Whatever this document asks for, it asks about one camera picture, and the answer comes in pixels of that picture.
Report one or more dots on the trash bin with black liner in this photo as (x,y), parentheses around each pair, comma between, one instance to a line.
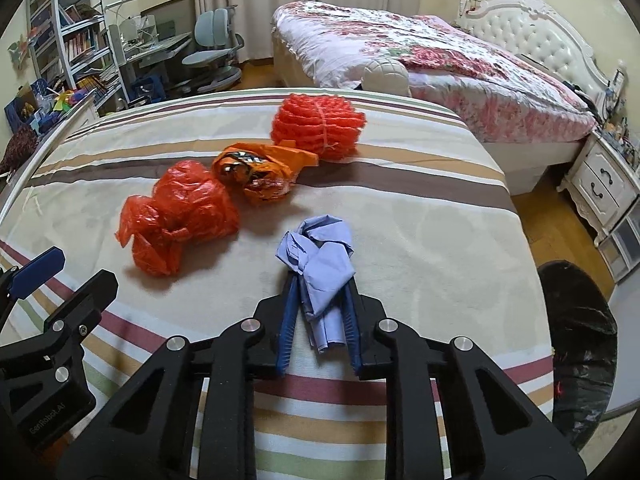
(580,340)

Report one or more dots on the white door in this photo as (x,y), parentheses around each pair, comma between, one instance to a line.
(622,340)

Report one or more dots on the light blue cloth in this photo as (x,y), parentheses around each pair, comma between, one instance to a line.
(320,265)

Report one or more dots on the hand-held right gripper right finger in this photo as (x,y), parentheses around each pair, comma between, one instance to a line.
(351,325)

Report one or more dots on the group of small bottles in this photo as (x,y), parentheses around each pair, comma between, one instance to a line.
(620,125)

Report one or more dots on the blue toy crate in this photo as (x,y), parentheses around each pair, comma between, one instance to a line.
(27,110)

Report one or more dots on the floral quilt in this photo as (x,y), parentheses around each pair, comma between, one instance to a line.
(450,75)

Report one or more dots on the orange shiny wrapper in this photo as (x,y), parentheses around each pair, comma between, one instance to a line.
(270,180)

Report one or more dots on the clear plastic drawer unit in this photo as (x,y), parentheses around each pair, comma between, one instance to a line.
(625,245)

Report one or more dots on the white bookshelf with books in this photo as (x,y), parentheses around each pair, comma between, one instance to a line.
(80,40)

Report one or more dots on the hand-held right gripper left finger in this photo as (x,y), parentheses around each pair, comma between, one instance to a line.
(286,325)

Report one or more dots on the dark patterned bag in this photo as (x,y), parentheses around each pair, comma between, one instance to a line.
(17,147)

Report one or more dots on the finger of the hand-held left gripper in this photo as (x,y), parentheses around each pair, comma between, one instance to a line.
(37,267)
(82,300)

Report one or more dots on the white nightstand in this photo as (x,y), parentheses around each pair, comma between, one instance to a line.
(600,185)

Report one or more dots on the red plastic bag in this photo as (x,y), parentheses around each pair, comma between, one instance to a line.
(185,205)

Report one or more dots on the orange mesh net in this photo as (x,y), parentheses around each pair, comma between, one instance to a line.
(315,125)

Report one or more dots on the grey-blue desk chair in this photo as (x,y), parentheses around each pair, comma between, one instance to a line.
(215,25)

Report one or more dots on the white bed with tufted headboard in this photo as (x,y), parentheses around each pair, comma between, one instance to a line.
(540,35)

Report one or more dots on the blue storage bin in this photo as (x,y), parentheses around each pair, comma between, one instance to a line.
(149,89)

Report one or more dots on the grey study desk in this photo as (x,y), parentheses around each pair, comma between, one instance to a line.
(155,45)

